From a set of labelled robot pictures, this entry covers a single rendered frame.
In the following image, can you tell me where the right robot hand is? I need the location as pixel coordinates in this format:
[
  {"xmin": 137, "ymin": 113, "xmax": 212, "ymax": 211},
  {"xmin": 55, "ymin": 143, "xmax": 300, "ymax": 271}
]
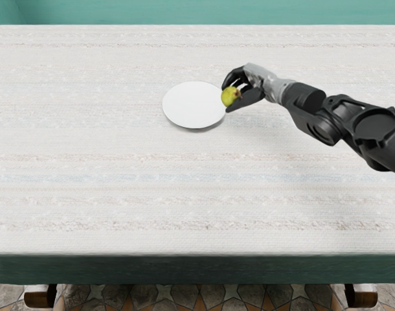
[{"xmin": 221, "ymin": 62, "xmax": 297, "ymax": 113}]

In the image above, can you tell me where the green pear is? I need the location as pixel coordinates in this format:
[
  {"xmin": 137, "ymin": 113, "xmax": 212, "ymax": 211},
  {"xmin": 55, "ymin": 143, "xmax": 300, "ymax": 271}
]
[{"xmin": 220, "ymin": 85, "xmax": 243, "ymax": 108}]

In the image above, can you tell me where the white round plate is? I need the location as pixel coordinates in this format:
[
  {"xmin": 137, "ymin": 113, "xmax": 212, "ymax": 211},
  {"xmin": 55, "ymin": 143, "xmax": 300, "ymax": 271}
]
[{"xmin": 162, "ymin": 81, "xmax": 227, "ymax": 130}]

